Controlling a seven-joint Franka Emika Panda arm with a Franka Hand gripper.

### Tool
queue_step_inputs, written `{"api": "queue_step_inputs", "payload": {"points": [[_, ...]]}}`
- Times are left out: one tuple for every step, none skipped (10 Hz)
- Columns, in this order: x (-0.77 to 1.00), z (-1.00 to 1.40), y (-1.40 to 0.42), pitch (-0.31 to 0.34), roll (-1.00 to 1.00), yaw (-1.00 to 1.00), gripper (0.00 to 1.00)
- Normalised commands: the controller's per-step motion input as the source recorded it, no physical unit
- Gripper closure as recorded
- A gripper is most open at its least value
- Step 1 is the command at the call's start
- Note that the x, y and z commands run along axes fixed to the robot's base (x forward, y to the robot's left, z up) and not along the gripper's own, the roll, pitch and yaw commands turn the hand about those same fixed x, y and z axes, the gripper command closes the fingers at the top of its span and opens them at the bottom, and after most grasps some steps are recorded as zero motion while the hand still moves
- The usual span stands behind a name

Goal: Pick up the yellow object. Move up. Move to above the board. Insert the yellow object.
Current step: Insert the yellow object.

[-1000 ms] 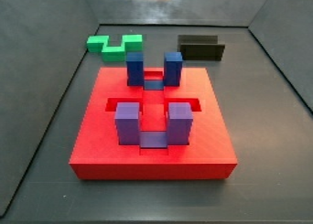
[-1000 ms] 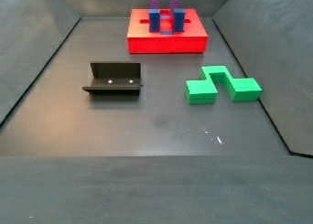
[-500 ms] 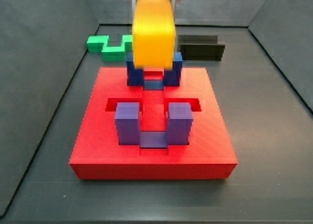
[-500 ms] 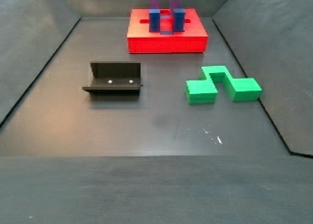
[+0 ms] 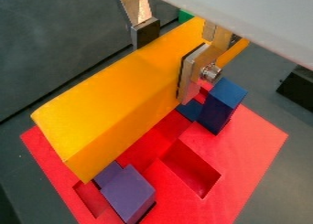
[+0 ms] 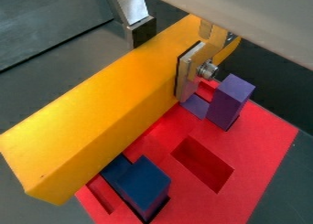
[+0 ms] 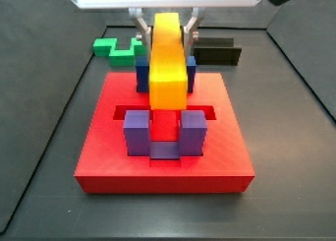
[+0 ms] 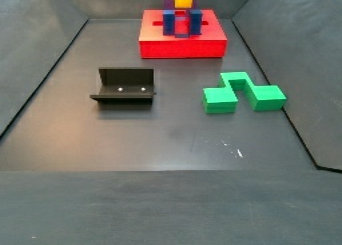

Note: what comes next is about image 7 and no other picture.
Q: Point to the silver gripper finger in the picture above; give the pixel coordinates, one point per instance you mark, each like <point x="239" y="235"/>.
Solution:
<point x="143" y="27"/>

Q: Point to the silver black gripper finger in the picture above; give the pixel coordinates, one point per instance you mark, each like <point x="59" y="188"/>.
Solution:
<point x="189" y="29"/>

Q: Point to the yellow long block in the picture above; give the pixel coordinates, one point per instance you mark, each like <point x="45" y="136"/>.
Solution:
<point x="168" y="78"/>

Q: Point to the red board base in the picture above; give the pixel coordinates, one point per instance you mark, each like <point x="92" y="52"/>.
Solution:
<point x="108" y="171"/>

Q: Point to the green zigzag block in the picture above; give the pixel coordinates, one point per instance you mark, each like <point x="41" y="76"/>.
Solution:
<point x="120" y="57"/>

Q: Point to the black U-shaped holder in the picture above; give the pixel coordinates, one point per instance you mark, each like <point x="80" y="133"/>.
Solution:
<point x="216" y="51"/>

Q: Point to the dark blue U block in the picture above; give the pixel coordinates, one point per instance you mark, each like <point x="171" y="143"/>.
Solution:
<point x="141" y="68"/>

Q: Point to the purple U block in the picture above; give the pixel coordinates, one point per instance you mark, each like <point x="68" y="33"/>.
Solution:
<point x="165" y="134"/>

